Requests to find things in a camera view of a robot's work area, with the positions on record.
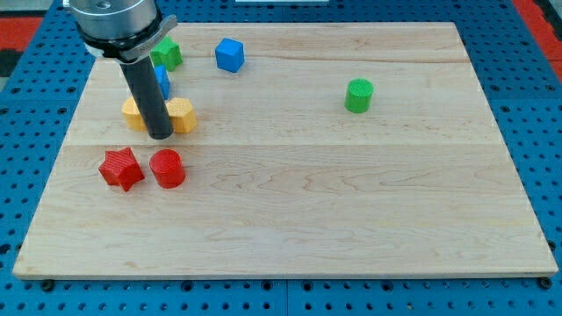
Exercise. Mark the yellow block left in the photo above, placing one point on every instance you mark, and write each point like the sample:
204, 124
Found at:
132, 115

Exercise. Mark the green cylinder block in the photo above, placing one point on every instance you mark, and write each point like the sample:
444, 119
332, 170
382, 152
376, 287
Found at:
359, 94

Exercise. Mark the wooden board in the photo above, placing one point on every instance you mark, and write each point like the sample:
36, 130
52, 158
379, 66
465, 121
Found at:
282, 181

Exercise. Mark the red star block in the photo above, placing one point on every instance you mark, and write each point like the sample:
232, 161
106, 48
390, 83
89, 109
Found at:
120, 168

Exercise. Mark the green star block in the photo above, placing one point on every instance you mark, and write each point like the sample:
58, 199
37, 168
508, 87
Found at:
167, 53

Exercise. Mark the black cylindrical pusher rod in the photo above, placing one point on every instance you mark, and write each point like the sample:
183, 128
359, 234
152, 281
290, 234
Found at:
141, 80

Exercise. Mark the red cylinder block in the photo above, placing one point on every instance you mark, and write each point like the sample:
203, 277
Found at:
167, 168

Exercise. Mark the yellow hexagon block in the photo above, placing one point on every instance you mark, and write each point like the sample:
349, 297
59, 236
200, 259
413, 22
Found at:
182, 115

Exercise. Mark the blue block behind rod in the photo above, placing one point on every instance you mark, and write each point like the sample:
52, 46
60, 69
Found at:
162, 78

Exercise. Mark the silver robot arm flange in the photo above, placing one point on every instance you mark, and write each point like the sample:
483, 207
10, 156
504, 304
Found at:
123, 30

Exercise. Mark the blue cube block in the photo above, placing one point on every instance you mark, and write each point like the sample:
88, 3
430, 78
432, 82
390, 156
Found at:
229, 55

